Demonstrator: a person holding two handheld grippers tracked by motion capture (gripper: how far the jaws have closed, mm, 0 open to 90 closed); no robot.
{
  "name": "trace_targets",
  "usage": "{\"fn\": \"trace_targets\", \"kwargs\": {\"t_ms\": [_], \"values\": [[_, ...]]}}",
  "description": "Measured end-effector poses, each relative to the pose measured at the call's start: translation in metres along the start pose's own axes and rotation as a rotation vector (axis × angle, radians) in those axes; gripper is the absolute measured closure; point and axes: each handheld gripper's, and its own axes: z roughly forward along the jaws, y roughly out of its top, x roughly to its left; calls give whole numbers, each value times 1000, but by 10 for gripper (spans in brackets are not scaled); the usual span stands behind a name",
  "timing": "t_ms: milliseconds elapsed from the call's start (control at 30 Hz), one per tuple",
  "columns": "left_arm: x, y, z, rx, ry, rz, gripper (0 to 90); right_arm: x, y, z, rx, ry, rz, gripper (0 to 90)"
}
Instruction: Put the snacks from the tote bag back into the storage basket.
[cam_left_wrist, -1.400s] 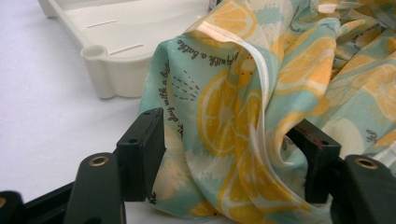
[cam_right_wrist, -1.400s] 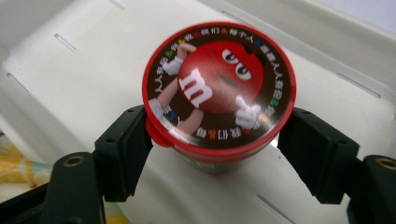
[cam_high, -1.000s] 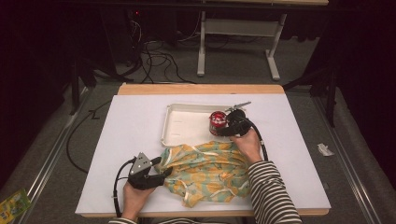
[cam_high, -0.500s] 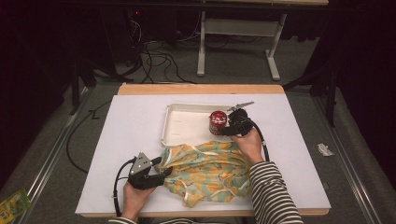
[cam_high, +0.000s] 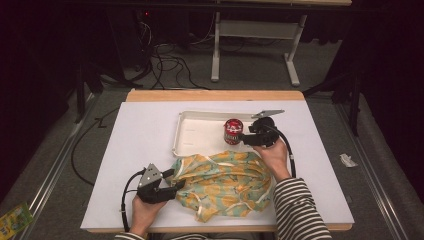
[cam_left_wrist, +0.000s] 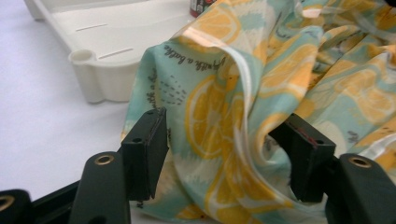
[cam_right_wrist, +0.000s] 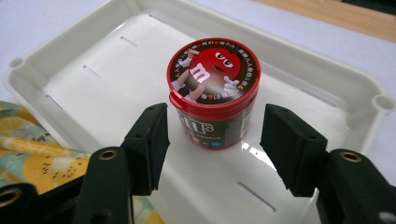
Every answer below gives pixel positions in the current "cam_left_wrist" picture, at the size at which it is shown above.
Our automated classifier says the white plastic tray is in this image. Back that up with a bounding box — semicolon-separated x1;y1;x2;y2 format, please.
22;0;200;105

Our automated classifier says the red can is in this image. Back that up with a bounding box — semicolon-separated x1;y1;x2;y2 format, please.
189;0;218;19

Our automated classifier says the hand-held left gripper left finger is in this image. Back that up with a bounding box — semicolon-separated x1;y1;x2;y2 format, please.
120;106;170;202

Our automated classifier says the lemon print cloth bag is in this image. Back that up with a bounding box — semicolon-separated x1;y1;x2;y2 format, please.
120;0;396;224

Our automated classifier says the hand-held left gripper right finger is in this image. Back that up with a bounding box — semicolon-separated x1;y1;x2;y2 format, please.
269;112;337;203

